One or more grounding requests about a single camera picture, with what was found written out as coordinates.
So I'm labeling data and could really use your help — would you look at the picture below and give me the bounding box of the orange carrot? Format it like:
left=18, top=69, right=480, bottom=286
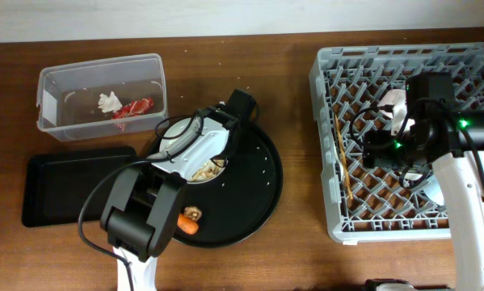
left=177, top=213, right=199, bottom=235

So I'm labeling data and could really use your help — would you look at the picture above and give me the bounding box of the black rectangular tray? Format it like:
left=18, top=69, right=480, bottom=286
left=22, top=146, right=137, bottom=227

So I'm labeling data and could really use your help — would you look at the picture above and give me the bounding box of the round black serving tray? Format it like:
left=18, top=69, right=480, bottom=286
left=174, top=124, right=283, bottom=248

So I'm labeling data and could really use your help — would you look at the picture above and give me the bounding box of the wooden chopstick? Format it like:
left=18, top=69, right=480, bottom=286
left=334, top=114, right=353, bottom=200

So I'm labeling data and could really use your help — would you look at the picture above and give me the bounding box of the peanut shells and rice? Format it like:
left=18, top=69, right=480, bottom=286
left=189, top=159, right=225, bottom=183

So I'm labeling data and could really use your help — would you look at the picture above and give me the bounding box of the clear plastic waste bin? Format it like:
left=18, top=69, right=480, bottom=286
left=36, top=53, right=168, bottom=141

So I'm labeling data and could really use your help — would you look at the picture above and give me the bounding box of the grey dishwasher rack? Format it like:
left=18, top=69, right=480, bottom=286
left=309, top=42, right=484, bottom=245

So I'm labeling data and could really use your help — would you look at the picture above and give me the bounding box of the black cable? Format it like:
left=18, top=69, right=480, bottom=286
left=348, top=105, right=432, bottom=189
left=78, top=115, right=204, bottom=291

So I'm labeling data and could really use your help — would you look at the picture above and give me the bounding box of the left black cable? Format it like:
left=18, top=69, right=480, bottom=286
left=78, top=115, right=204, bottom=291

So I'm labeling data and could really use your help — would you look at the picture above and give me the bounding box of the right black cable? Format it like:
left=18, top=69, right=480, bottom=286
left=348, top=105, right=432, bottom=189

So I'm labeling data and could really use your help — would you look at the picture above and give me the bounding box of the red snack wrapper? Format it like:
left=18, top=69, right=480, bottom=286
left=113, top=98, right=154, bottom=120

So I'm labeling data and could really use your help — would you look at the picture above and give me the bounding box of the white plastic fork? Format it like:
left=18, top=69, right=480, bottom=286
left=337, top=154, right=345, bottom=183

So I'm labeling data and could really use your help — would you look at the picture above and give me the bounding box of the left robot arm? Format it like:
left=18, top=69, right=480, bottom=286
left=100, top=90, right=257, bottom=290

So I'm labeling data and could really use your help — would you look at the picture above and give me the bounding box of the small white cup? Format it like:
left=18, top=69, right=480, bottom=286
left=402, top=172, right=424, bottom=181

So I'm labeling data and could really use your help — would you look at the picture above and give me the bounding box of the light blue plastic cup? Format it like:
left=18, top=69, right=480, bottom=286
left=423, top=175, right=445, bottom=206

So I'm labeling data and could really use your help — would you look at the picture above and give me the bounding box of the white saucer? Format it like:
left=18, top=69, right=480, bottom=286
left=378, top=89, right=407, bottom=136

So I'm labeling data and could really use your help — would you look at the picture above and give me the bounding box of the white tissue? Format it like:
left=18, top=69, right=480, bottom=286
left=98, top=91, right=123, bottom=113

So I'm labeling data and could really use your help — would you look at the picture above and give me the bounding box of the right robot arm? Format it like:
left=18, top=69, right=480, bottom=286
left=358, top=73, right=484, bottom=290

